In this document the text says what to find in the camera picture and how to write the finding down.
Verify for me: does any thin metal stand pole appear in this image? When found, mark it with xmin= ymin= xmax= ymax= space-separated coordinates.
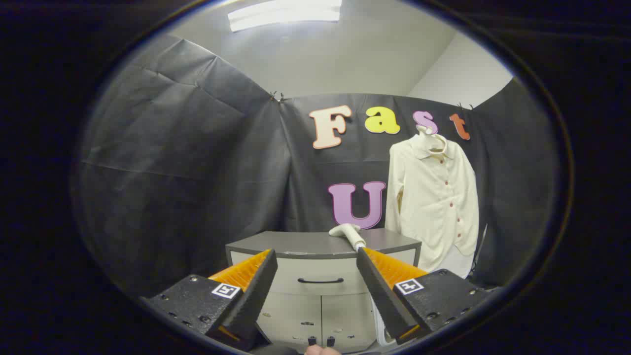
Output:
xmin=473 ymin=224 xmax=489 ymax=277

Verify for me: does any grey top white cabinet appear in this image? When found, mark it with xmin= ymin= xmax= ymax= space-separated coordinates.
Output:
xmin=225 ymin=228 xmax=423 ymax=353

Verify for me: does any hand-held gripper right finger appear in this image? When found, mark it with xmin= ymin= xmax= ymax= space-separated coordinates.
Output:
xmin=356 ymin=247 xmax=498 ymax=346

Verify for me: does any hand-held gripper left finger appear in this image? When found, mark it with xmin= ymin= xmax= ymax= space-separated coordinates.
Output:
xmin=140 ymin=248 xmax=278 ymax=352

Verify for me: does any black backdrop cloth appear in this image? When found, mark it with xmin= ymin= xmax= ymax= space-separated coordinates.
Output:
xmin=74 ymin=35 xmax=562 ymax=296

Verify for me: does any ceiling light panel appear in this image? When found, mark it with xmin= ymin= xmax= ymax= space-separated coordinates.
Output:
xmin=228 ymin=0 xmax=342 ymax=33

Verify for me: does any white padded ironing board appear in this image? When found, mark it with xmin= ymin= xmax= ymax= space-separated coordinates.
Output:
xmin=434 ymin=244 xmax=476 ymax=279

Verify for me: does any cream garment steamer head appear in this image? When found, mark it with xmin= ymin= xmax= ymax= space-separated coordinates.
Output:
xmin=329 ymin=223 xmax=368 ymax=252

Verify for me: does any cream button-up shirt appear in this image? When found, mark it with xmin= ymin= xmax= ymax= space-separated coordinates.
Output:
xmin=385 ymin=133 xmax=480 ymax=273

